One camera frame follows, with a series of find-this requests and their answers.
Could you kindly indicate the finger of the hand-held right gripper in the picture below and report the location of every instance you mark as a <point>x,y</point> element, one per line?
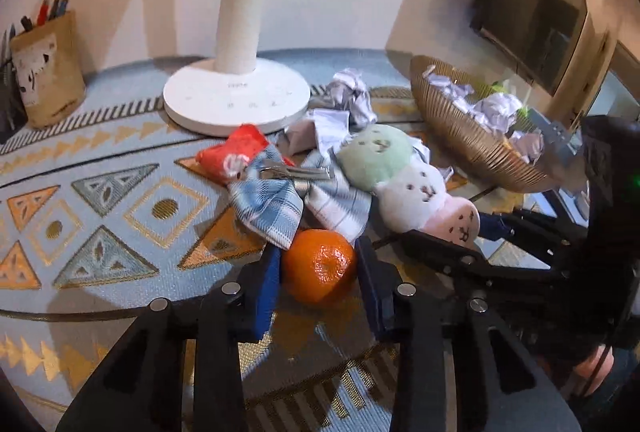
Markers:
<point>450,257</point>
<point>492,226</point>

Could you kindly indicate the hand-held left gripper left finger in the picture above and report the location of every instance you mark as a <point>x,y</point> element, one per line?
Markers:
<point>262,292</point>

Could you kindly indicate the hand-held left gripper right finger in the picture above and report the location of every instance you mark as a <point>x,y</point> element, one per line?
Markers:
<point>370,292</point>

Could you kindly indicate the orange mandarin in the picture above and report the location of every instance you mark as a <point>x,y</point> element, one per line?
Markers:
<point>317,264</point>

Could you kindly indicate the woven gold basket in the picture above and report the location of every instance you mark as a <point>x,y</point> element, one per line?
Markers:
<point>465,137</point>

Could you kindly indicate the pile of papers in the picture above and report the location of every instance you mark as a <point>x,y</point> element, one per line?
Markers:
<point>495,110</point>

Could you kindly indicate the person's right hand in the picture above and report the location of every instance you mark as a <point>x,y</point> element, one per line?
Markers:
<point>592,369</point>

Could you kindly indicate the plaid bow hair clip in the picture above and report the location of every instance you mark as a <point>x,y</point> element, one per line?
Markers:
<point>270,207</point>

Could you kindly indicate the three colour dango plush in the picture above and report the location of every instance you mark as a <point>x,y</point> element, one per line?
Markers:
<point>380,157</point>

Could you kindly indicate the red snack packet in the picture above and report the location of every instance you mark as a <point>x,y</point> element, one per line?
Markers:
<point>225,157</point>

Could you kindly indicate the loosely crumpled lined sheet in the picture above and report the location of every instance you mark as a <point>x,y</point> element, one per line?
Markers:
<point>327,127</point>

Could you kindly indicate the patterned woven mat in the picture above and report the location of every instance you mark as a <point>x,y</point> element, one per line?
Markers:
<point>100,212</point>

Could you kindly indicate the small crumpled paper ball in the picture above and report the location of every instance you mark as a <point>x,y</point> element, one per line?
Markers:
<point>350,92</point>

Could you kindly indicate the white desk lamp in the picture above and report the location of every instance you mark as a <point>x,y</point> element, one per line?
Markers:
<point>240,37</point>

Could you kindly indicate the bamboo pen holder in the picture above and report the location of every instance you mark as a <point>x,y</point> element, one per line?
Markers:
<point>47,77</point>

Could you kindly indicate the black mesh pen holder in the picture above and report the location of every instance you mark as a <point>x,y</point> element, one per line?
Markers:
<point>10,112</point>

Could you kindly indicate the bundle of red black pens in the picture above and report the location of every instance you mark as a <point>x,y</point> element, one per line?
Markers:
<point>50,10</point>

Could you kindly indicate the black wall monitor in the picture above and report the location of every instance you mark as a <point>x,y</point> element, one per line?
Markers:
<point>530,2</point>

